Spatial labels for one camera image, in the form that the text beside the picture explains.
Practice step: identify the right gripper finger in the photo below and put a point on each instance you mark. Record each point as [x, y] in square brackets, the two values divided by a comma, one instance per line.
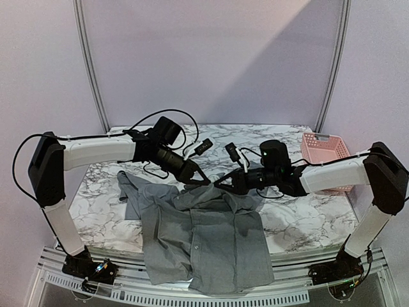
[226, 187]
[227, 179]

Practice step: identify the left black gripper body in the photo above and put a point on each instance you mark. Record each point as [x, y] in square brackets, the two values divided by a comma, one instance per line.
[179, 173]

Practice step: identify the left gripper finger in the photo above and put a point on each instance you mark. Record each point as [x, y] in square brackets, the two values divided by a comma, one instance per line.
[203, 182]
[199, 174]

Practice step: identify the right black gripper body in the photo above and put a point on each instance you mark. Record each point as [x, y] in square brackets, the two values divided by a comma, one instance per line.
[238, 178]

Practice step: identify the grey button shirt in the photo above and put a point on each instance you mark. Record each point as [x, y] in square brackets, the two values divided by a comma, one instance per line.
[201, 234]

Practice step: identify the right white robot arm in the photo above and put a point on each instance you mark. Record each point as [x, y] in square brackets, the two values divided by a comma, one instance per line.
[376, 169]

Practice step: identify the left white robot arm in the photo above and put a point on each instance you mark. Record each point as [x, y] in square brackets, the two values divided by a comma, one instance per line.
[54, 155]

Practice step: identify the pink plastic basket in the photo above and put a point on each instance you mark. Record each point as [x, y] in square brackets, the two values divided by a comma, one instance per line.
[317, 148]

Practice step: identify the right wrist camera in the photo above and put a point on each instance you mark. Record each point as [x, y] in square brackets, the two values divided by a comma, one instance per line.
[237, 156]

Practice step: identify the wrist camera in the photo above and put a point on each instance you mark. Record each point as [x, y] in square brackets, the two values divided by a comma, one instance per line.
[197, 148]
[237, 156]

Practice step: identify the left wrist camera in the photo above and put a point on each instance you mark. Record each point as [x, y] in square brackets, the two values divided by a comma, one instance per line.
[197, 148]

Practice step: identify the aluminium front rail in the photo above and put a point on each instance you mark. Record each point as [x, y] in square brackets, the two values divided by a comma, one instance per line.
[292, 285]

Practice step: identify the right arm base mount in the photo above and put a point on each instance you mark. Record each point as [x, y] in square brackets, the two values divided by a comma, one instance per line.
[335, 270]

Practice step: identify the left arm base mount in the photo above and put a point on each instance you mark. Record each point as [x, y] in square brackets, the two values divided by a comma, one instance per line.
[83, 266]

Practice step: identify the left wall aluminium post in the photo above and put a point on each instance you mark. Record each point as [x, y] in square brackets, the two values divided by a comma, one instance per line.
[89, 64]

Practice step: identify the wall aluminium post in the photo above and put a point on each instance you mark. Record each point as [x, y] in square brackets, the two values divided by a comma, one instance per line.
[89, 64]
[335, 65]

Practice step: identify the right wall aluminium post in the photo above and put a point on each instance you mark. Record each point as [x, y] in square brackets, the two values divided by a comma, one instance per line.
[335, 65]

